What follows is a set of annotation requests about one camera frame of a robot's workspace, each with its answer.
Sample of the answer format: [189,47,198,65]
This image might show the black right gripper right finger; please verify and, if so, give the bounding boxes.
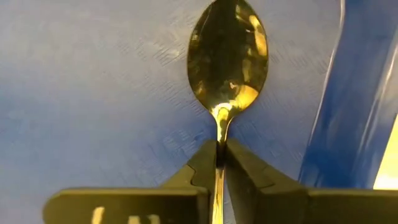
[224,138,398,224]

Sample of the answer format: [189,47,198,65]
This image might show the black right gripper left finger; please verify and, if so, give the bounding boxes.
[42,139,218,224]

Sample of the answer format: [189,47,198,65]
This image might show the gold metal spoon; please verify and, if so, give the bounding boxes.
[187,0,269,224]

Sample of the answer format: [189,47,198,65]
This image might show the blue plastic tray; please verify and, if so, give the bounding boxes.
[0,0,398,224]

